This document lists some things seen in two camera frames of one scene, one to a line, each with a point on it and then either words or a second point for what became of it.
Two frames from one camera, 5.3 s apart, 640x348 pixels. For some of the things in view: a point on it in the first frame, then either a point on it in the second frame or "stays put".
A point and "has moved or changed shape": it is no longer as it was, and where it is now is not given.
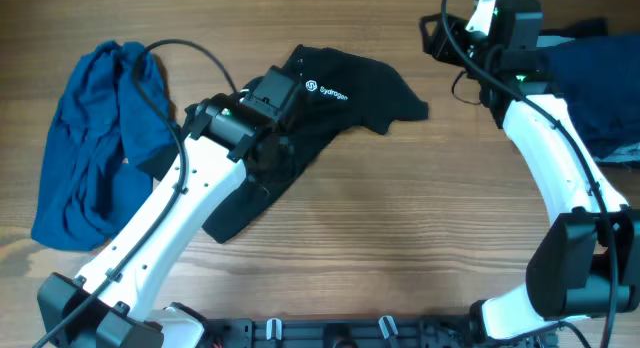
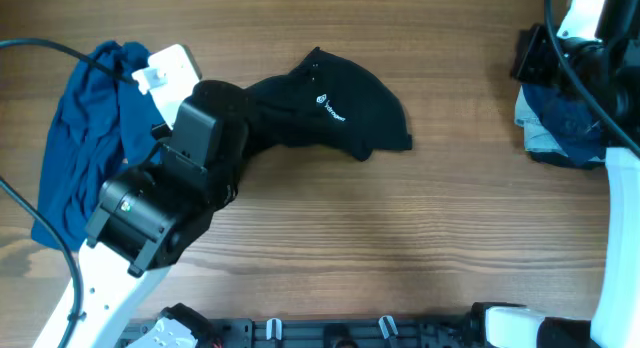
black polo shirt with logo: [343, 94] has moved or changed shape
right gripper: [447, 32] to [529, 50]
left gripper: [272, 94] to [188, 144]
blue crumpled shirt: [114, 114] stays put
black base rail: [447, 332] stays put
